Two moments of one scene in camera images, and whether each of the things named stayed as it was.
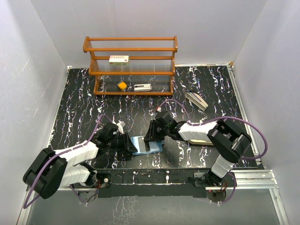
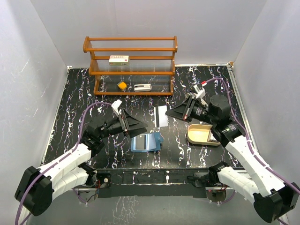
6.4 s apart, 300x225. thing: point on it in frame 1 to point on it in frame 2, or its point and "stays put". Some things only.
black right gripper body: (160, 132) to (200, 112)
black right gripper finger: (150, 136) to (180, 114)
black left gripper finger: (130, 144) to (130, 121)
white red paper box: (119, 60) stays put
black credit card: (150, 145) to (140, 142)
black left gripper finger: (130, 149) to (134, 131)
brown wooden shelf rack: (131, 66) stays put
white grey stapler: (142, 87) stays put
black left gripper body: (118, 142) to (114, 127)
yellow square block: (122, 86) stays put
